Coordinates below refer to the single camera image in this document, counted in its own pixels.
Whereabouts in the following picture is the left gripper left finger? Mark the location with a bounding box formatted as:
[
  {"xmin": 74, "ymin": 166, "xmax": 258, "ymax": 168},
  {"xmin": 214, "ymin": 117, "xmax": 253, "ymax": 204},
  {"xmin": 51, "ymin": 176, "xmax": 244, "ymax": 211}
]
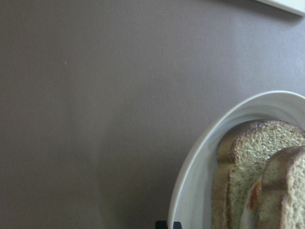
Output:
[{"xmin": 155, "ymin": 220, "xmax": 167, "ymax": 229}]

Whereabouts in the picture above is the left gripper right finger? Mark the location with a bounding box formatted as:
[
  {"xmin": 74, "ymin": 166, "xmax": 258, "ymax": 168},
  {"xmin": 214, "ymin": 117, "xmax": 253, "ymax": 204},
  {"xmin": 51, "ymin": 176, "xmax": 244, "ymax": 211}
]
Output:
[{"xmin": 173, "ymin": 222, "xmax": 182, "ymax": 229}]

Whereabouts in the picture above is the white round plate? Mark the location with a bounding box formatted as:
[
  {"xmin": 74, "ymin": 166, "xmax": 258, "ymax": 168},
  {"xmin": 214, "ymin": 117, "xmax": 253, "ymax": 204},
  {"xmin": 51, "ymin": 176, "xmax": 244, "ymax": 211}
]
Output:
[{"xmin": 167, "ymin": 91, "xmax": 305, "ymax": 229}]

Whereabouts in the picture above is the bread slice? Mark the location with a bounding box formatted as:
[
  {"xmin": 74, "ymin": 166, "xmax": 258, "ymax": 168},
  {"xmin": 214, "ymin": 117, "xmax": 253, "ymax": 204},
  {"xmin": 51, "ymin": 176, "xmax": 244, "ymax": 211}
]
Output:
[
  {"xmin": 212, "ymin": 120, "xmax": 305, "ymax": 229},
  {"xmin": 257, "ymin": 146, "xmax": 305, "ymax": 229}
]

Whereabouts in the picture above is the cream rabbit tray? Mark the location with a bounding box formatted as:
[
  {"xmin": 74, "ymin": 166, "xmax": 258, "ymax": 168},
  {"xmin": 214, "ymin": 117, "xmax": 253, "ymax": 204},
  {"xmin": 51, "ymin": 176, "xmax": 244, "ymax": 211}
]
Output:
[{"xmin": 256, "ymin": 0, "xmax": 305, "ymax": 17}]

